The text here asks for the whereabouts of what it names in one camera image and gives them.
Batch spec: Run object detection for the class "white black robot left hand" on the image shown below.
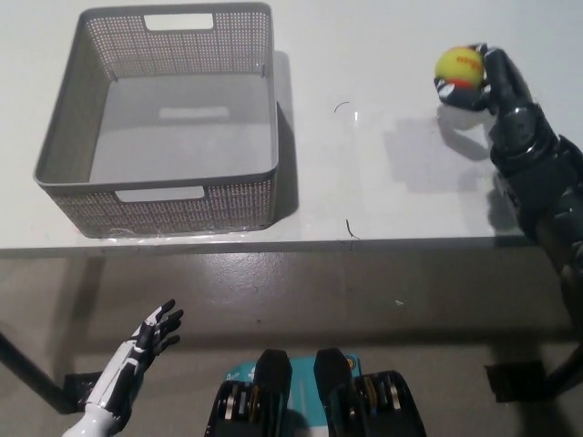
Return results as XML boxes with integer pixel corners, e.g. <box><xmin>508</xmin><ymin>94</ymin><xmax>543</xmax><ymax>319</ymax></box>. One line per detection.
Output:
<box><xmin>85</xmin><ymin>299</ymin><xmax>185</xmax><ymax>421</ymax></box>

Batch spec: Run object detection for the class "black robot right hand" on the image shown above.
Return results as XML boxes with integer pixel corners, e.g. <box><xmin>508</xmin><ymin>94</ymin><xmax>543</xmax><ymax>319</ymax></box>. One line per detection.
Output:
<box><xmin>432</xmin><ymin>42</ymin><xmax>564</xmax><ymax>178</ymax></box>

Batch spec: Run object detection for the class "yellow orange tennis ball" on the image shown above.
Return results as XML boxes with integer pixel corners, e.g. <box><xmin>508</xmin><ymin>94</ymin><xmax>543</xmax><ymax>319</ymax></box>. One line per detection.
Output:
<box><xmin>434</xmin><ymin>46</ymin><xmax>485</xmax><ymax>90</ymax></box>

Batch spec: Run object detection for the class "grey translucent tape patch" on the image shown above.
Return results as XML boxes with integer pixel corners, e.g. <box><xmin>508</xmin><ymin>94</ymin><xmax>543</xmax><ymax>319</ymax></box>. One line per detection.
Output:
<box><xmin>382</xmin><ymin>116</ymin><xmax>497</xmax><ymax>195</ymax></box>

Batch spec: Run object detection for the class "black metal table leg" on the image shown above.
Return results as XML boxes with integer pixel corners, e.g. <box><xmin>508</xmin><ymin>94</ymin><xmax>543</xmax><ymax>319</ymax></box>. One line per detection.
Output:
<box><xmin>544</xmin><ymin>339</ymin><xmax>583</xmax><ymax>397</ymax></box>
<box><xmin>0</xmin><ymin>330</ymin><xmax>81</xmax><ymax>414</ymax></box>

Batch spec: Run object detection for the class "clear plastic table sheet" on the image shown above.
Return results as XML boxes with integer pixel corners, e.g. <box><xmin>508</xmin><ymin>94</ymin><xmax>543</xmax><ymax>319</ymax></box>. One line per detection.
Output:
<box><xmin>344</xmin><ymin>102</ymin><xmax>525</xmax><ymax>239</ymax></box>

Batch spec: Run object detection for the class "grey perforated plastic basket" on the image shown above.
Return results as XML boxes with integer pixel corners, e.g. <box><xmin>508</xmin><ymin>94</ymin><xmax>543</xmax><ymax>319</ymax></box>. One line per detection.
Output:
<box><xmin>32</xmin><ymin>2</ymin><xmax>281</xmax><ymax>239</ymax></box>

